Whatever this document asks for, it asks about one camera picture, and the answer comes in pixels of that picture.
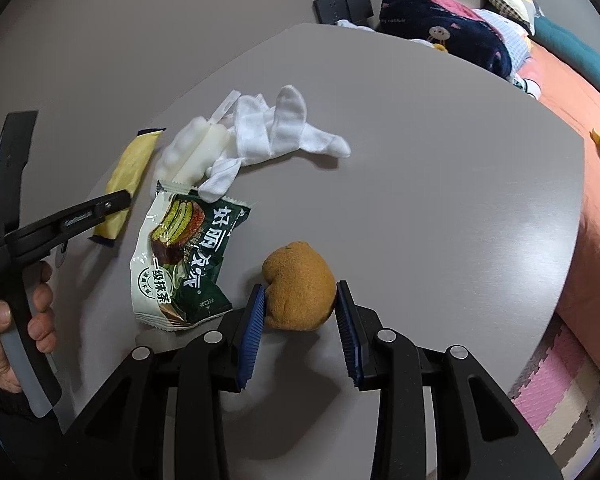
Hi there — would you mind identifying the pink white foam floor mat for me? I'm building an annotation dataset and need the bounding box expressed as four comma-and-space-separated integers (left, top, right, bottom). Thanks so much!
510, 320, 600, 468

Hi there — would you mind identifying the narrow yellow packet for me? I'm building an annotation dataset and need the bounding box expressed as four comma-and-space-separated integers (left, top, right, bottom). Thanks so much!
91, 128, 167, 247

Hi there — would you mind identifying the white socks pile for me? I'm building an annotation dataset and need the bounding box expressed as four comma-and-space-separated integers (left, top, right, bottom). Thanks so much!
198, 85, 352, 200

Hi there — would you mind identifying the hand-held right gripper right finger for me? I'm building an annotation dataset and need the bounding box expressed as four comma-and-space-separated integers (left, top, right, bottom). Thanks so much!
334, 280, 563, 480

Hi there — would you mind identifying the navy printed blanket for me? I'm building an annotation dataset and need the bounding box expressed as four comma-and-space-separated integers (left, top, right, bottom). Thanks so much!
378, 0, 513, 78

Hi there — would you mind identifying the white black patterned cloth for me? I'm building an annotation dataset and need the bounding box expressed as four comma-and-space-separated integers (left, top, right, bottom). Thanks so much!
509, 74, 542, 100

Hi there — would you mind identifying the person's left forearm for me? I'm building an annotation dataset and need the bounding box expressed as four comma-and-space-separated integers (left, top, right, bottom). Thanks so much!
0, 372, 36, 480

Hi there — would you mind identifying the pink cloth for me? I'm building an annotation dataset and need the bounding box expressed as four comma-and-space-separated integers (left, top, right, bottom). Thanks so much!
424, 0, 491, 23

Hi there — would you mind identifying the teal blanket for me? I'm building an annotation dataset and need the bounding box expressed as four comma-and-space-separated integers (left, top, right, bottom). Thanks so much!
530, 17, 600, 111

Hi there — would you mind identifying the green snack wrapper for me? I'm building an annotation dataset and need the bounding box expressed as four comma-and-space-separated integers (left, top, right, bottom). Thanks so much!
130, 182, 253, 333

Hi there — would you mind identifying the black box on floor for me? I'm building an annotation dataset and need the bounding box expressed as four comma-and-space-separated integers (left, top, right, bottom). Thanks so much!
313, 0, 373, 26

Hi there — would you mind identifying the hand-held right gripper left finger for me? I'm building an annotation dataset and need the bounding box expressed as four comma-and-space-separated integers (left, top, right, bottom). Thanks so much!
62, 284, 266, 480

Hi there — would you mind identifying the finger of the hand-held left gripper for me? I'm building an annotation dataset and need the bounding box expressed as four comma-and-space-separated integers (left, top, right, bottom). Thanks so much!
0, 189, 132, 266
0, 110, 39, 238

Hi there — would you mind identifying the checked pillow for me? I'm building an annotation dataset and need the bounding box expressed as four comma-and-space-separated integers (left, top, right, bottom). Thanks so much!
480, 0, 543, 36

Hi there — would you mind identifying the brown plush ball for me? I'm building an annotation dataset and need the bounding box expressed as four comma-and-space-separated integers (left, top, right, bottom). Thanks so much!
261, 241, 337, 332

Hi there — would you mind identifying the light blue checked cloth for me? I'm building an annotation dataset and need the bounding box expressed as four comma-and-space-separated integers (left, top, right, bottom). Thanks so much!
475, 7, 533, 73

